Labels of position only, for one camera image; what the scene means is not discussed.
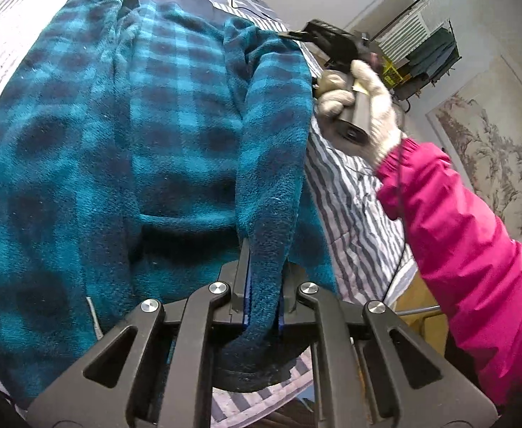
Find person's right hand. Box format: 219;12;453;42
315;60;405;167

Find yellow box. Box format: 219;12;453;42
379;58;406;87

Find teal plaid fleece jacket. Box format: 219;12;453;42
0;0;339;411

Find grey metal rod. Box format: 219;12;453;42
395;305;442;318

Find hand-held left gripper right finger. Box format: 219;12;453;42
278;264;499;428

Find dark hanging clothes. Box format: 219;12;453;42
406;27;460;81

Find wall poster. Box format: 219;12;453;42
426;56;522;239

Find green striped towel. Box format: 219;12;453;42
377;6;431;61

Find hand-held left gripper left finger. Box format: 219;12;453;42
26;243;252;428

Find person's right forearm pink sleeve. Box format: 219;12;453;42
374;137;522;406

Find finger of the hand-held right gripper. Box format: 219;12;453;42
283;29;317;44

